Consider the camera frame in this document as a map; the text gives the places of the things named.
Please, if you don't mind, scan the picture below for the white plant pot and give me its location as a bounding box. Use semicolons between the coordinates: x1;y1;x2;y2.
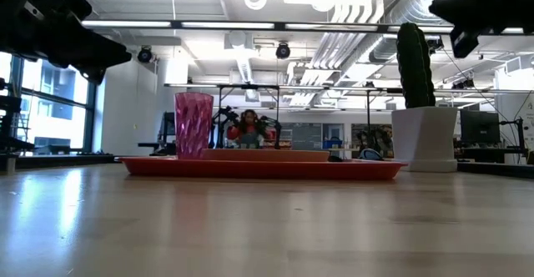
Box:
390;106;459;174

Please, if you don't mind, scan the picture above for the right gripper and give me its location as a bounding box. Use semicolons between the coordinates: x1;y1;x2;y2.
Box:
428;0;534;36

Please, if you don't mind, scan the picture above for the pink faceted plastic cup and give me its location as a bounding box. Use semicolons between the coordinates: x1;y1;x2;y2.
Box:
174;91;215;161

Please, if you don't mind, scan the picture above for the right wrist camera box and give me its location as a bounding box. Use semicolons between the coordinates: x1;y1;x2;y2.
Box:
449;25;481;60

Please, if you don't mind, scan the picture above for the large round ventilation duct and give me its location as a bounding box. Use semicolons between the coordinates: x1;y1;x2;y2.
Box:
369;0;481;63

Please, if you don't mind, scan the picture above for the large window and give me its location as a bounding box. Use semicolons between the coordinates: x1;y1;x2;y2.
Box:
0;53;98;154

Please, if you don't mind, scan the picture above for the black ceiling camera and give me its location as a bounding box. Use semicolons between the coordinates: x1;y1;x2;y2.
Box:
136;46;154;64
275;42;292;60

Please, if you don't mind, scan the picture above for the long ceiling light bar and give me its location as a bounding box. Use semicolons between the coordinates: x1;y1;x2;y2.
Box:
80;18;522;34

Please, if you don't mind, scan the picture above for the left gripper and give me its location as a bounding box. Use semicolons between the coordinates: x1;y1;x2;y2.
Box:
0;0;133;87

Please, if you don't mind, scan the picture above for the green cactus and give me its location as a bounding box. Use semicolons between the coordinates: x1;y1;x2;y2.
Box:
395;22;437;110

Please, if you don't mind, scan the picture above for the person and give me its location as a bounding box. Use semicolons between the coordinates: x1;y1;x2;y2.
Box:
226;108;275;150

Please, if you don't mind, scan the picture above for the black overhead frame rig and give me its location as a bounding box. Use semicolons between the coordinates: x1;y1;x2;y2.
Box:
164;83;534;151

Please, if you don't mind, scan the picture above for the blue white round object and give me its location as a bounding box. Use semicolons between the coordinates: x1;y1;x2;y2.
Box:
359;148;383;162

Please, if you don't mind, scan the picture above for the black computer monitor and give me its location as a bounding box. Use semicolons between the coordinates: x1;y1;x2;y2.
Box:
160;110;177;145
460;109;501;146

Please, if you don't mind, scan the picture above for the red plastic tray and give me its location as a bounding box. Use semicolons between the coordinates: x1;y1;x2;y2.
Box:
118;156;408;182

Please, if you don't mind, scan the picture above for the orange round plate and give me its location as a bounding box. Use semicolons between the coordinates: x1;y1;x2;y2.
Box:
201;148;331;164

